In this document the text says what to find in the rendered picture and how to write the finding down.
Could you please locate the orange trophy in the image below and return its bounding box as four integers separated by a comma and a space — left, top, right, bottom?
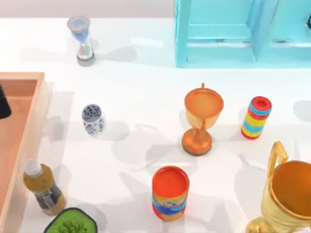
182, 83, 225, 156

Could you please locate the grey and blue hourglass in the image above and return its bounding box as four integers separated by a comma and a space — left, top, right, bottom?
67, 16, 96, 67

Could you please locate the large gold trophy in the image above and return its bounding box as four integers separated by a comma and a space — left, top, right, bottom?
245, 141, 311, 233

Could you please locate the stack of coloured rings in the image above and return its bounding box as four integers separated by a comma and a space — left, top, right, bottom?
241, 96, 273, 140

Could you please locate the yellow bottle with white cap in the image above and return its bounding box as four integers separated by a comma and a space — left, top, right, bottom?
23, 158, 67, 216

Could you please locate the light blue rack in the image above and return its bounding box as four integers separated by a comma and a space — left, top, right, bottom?
174, 0, 311, 68

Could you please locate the black pot with green plant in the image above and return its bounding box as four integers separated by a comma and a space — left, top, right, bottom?
43, 207, 98, 233

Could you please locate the shallow salmon-coloured box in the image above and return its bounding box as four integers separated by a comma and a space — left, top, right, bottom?
0, 72, 52, 233

